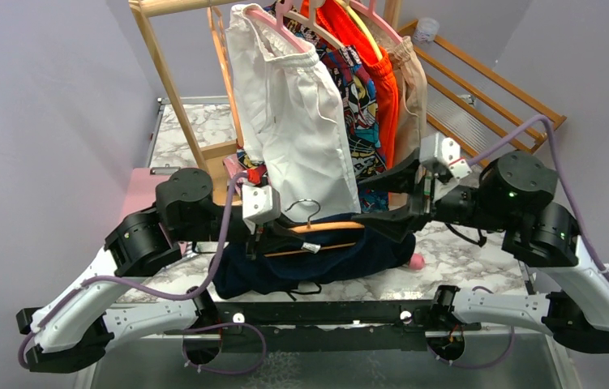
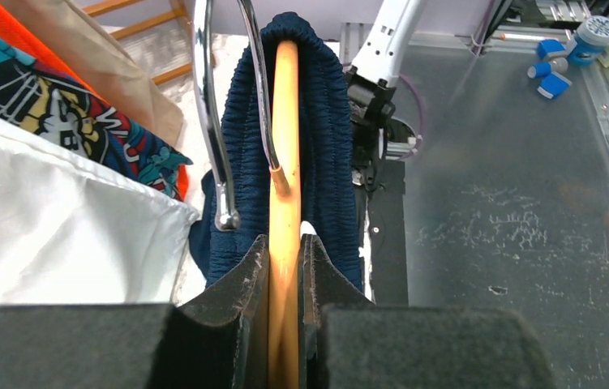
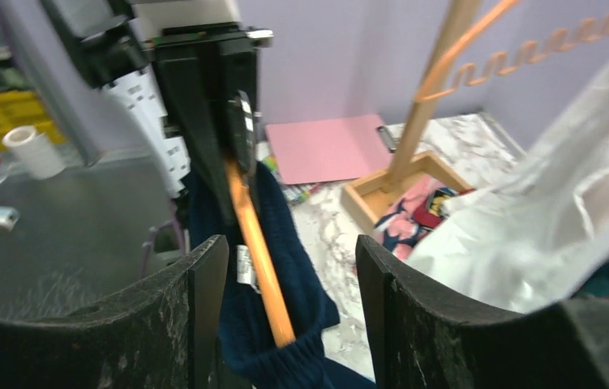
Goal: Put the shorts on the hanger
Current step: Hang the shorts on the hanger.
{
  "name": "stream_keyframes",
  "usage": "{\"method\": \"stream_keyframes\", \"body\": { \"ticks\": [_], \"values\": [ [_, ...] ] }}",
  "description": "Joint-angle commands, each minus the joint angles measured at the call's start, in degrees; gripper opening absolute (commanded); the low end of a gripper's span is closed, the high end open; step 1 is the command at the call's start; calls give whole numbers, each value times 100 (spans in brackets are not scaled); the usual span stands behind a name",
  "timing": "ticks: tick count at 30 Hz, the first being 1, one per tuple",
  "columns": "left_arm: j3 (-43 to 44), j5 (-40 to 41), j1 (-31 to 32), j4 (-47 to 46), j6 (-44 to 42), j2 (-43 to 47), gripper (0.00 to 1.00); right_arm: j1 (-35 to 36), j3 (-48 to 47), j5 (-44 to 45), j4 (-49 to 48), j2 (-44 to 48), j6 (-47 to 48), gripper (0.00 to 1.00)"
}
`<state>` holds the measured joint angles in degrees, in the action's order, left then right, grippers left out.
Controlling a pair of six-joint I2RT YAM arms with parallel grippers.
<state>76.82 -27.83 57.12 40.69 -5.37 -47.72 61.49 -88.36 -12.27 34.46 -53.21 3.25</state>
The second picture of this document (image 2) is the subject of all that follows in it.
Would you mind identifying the orange red shorts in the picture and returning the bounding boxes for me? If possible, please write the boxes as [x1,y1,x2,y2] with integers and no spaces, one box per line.
[0,5,99,97]

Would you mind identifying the beige shorts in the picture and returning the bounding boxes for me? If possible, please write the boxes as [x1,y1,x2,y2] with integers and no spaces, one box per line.
[0,0,184,147]

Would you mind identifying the blue cap lower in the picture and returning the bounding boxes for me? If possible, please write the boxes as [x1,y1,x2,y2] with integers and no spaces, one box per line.
[537,72,573,100]

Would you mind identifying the blue grey cylinder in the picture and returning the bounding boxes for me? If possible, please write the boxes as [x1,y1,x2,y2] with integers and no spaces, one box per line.
[526,58,568,79]

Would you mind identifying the blue white tape roll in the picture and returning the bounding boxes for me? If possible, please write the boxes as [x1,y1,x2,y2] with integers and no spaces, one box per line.
[566,15,609,66]

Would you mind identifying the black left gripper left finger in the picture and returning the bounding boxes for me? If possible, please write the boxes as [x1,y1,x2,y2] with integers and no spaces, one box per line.
[0,236,268,388]

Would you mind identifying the comic print shorts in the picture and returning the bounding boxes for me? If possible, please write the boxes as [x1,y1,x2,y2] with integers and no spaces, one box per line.
[0,39,192,201]

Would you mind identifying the orange wooden hanger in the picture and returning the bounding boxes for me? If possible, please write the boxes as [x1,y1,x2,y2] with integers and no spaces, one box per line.
[191,1,306,388]

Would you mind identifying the wooden slatted shelf rack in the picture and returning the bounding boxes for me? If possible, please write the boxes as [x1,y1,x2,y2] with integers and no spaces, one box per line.
[83,1,193,86]

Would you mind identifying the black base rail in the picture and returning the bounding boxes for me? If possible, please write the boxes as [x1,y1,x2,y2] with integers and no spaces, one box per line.
[353,160,408,306]

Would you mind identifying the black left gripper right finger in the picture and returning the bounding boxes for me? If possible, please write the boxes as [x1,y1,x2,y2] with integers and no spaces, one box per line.
[299,234,555,388]

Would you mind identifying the white shorts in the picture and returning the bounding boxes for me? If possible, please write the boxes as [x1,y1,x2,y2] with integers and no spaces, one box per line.
[0,119,197,304]

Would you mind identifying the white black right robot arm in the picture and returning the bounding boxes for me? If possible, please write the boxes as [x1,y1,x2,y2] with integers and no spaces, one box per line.
[345,0,427,193]

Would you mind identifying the blue cap upper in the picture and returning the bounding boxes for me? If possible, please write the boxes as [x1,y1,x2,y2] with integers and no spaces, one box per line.
[536,39,566,61]

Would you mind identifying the navy blue shorts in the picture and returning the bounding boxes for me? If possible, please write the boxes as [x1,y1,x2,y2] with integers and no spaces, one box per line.
[189,12,363,288]

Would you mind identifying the blue cap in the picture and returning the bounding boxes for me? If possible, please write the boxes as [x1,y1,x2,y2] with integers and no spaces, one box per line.
[537,72,573,100]
[536,39,566,61]

